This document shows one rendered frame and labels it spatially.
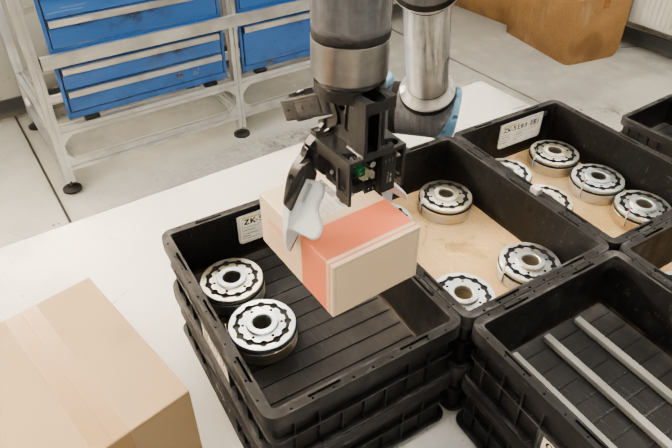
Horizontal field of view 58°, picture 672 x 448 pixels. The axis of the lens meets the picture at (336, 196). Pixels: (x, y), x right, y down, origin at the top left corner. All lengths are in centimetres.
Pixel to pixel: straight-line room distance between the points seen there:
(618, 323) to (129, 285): 89
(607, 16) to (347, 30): 357
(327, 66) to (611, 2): 354
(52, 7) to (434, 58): 173
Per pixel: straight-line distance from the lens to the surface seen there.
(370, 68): 56
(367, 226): 68
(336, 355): 93
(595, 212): 128
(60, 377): 94
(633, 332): 106
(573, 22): 392
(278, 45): 299
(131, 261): 133
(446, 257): 109
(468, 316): 86
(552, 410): 80
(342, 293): 67
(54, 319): 102
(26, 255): 143
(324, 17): 54
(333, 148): 60
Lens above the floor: 155
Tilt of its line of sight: 37 degrees down
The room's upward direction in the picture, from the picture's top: straight up
